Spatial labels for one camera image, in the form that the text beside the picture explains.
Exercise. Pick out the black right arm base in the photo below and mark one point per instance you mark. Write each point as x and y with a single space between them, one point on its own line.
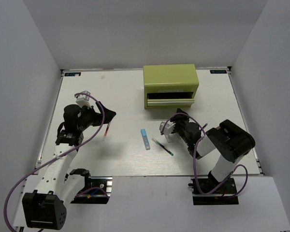
222 196

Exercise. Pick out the green gel pen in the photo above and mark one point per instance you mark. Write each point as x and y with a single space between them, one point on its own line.
162 146

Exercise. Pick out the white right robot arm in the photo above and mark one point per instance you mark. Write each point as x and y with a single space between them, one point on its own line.
230 140

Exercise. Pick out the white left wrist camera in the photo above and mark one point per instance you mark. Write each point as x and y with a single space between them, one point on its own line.
83 99

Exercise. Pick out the left blue corner label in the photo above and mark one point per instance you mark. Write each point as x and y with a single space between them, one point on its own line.
72 74

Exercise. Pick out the blue cap highlighter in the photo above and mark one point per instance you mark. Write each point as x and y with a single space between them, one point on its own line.
145 139

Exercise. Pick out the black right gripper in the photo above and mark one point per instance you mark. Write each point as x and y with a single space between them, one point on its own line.
178 120

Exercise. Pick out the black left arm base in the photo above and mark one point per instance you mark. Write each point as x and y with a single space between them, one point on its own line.
96 190

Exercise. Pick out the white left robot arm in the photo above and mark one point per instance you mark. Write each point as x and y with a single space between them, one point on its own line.
46 206

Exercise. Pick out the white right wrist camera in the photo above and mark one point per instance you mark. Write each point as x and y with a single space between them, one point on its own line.
166 128

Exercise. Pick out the green metal drawer toolbox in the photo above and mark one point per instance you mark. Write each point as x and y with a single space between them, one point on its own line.
173 85

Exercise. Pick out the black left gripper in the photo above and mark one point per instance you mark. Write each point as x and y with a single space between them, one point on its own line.
98 117

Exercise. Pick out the blue corner label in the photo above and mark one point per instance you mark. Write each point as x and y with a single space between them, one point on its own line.
72 74
218 71

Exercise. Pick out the right blue corner label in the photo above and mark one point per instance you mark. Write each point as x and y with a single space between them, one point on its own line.
218 71

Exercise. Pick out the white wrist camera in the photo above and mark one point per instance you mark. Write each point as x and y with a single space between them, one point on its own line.
83 99
166 128

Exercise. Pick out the green cap highlighter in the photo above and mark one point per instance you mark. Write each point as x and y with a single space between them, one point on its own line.
168 138

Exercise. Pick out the red gel pen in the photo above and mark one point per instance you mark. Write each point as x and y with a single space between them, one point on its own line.
106 131

